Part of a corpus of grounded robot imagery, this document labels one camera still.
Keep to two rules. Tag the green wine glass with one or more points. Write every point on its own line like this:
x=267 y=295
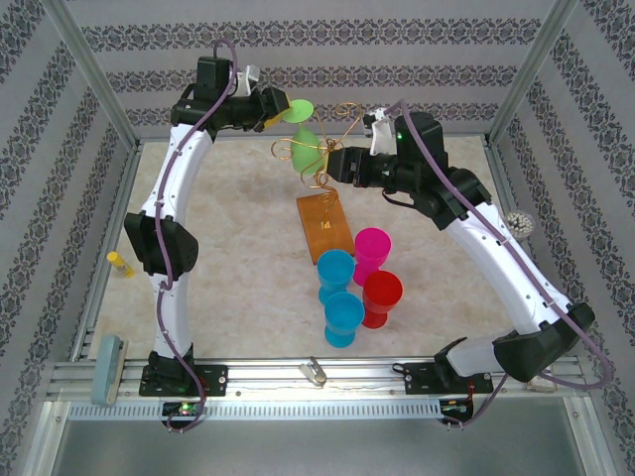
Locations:
x=306 y=156

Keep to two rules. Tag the pink wine glass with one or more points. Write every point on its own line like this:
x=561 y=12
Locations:
x=372 y=248

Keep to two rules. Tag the blue wine glass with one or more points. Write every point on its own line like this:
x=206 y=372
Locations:
x=335 y=270
x=343 y=317

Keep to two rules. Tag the red wine glass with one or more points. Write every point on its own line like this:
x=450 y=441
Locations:
x=384 y=295

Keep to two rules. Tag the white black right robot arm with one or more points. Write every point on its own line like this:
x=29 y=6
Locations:
x=506 y=263

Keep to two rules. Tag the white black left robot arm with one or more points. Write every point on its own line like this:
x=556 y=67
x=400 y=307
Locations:
x=173 y=317

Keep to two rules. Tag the clear jar of sticks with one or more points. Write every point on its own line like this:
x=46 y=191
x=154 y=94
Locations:
x=520 y=225

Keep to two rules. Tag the yellow glue stick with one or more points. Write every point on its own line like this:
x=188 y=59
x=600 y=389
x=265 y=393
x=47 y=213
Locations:
x=120 y=264

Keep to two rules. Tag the metal clip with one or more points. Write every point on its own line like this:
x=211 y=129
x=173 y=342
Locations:
x=315 y=372

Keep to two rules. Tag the right circuit board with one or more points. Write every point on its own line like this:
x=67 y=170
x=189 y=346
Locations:
x=454 y=407

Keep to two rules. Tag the circuit board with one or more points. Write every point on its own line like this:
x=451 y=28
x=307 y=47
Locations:
x=454 y=407
x=183 y=409

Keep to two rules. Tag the playing card box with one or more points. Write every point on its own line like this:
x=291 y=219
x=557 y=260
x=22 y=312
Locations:
x=543 y=388

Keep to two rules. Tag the left circuit board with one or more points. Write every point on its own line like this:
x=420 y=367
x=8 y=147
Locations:
x=183 y=409

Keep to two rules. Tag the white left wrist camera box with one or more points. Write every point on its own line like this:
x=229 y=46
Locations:
x=246 y=79

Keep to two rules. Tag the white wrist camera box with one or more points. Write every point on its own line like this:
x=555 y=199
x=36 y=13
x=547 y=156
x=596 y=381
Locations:
x=381 y=131
x=246 y=79

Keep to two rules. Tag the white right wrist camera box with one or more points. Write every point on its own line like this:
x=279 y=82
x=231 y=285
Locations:
x=381 y=131

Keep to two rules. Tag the aluminium frame post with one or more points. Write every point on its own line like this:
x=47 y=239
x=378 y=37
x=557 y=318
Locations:
x=531 y=74
x=94 y=74

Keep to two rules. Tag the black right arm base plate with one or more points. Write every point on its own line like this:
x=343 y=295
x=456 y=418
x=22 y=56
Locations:
x=419 y=379

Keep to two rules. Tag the aluminium mounting rail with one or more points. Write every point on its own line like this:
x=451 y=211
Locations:
x=268 y=379

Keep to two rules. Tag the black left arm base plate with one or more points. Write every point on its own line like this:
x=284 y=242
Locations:
x=213 y=379

